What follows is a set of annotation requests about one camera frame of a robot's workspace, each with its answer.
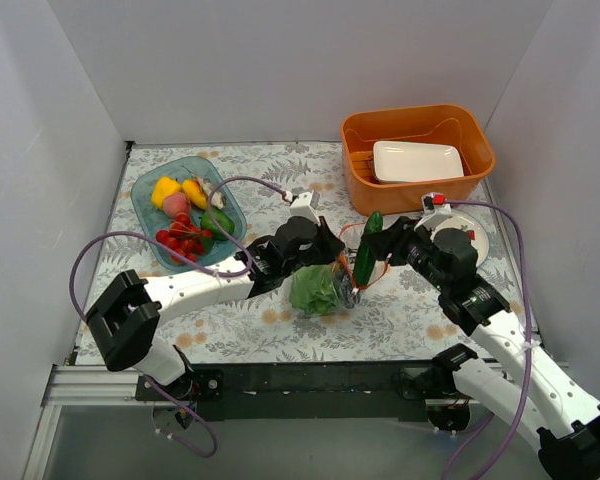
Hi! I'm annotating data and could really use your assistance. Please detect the pink fake peach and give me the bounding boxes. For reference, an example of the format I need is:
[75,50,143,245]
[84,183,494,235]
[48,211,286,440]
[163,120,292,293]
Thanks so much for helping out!
[162,192,191,218]

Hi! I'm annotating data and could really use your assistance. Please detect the dark fake blueberries bunch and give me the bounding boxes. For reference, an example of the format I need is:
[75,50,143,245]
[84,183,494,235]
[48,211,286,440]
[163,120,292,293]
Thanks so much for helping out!
[336,276,361,309]

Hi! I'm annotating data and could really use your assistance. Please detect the round strawberry pattern plate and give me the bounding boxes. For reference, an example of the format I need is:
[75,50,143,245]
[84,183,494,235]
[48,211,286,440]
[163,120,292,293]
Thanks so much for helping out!
[440,210,489,266]

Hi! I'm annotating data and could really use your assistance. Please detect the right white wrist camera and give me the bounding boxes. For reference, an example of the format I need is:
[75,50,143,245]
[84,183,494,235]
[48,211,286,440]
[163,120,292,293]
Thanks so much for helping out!
[415,192,453,231]

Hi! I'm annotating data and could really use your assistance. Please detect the floral patterned table mat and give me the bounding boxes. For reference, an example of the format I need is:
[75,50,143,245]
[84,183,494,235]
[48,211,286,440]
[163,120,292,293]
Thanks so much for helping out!
[78,144,537,376]

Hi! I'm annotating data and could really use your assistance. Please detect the orange plastic basket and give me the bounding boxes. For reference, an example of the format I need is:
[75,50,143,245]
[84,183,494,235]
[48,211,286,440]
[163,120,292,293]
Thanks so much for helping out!
[341,104,496,215]

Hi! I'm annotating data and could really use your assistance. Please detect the blue transparent tray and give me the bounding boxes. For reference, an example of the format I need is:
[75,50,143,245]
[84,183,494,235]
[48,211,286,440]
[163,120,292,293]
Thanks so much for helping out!
[131,156,247,273]

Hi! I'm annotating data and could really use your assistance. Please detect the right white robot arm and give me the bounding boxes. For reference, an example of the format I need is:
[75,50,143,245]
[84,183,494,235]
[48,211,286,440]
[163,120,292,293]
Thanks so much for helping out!
[363,217,600,479]

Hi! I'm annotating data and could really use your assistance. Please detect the yellow fake pepper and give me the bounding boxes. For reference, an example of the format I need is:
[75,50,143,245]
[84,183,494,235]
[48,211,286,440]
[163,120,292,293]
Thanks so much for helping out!
[151,176,182,209]

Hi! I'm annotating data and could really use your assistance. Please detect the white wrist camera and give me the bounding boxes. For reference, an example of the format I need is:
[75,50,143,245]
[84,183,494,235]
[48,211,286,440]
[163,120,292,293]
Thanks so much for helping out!
[415,192,453,231]
[289,190,319,224]

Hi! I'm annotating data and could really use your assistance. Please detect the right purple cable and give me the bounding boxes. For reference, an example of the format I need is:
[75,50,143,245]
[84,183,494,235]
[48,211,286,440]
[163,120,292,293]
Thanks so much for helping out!
[439,198,535,480]

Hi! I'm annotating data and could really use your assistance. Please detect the green fake lettuce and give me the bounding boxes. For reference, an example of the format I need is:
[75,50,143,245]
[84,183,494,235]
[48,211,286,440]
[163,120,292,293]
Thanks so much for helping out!
[289,265,342,315]

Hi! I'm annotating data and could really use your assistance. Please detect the grey fake oyster shell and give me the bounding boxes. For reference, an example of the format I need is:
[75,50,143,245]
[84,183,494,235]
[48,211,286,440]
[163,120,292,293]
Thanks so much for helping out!
[192,175,227,210]

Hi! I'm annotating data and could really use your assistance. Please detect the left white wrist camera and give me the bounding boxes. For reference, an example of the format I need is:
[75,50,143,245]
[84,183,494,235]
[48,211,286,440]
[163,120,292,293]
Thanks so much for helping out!
[289,190,319,224]

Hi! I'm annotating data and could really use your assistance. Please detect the green fake cucumber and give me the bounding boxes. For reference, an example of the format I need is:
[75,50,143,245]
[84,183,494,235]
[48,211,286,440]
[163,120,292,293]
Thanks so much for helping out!
[353,211,384,289]

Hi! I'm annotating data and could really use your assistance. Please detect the red fake cherries bunch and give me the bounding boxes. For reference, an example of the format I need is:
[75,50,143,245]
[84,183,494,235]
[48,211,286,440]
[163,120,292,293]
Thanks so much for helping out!
[155,212,215,261]

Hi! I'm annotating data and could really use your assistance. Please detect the white rectangular plate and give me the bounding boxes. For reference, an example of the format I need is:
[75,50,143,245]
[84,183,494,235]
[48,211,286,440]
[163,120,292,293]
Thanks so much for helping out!
[372,141,464,184]

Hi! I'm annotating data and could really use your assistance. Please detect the yellow orange fake fruit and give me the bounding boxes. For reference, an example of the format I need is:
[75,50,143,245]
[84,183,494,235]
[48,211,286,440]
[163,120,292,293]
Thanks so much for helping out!
[182,179,208,210]

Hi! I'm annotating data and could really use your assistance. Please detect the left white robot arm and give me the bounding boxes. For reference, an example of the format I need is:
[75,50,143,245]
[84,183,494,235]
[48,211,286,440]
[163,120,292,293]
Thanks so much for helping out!
[86,216,344,400]

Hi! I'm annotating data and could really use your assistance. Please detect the green fake bell pepper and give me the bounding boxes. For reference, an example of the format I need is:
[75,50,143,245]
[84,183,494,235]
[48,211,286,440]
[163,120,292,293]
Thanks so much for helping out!
[200,207,235,241]

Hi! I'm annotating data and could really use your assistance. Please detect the clear zip top bag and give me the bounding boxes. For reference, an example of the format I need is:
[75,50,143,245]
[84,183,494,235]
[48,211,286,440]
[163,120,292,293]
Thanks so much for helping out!
[288,223,394,317]

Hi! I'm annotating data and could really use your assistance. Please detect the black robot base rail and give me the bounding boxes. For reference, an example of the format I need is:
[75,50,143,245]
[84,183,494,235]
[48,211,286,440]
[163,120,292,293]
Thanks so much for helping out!
[168,360,479,431]

